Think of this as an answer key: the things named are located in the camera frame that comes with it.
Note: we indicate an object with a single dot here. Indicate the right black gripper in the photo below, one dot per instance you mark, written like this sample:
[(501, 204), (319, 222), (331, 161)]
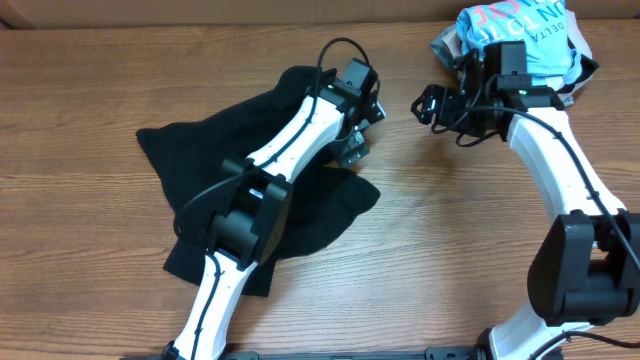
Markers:
[(445, 107)]

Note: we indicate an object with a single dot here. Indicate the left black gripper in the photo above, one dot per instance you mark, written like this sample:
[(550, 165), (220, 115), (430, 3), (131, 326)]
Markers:
[(361, 132)]

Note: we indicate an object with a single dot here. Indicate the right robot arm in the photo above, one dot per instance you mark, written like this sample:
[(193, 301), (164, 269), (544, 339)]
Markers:
[(586, 272)]

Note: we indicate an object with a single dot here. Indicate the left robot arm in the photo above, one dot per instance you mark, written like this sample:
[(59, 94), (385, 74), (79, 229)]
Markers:
[(251, 204)]

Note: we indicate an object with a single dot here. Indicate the light blue printed t-shirt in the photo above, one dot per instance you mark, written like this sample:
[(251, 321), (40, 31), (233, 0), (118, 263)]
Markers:
[(541, 25)]

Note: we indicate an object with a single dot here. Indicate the black folded garment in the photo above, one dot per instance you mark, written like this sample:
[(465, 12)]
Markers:
[(587, 72)]

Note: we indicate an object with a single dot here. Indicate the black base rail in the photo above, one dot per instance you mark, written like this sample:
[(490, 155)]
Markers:
[(340, 356)]

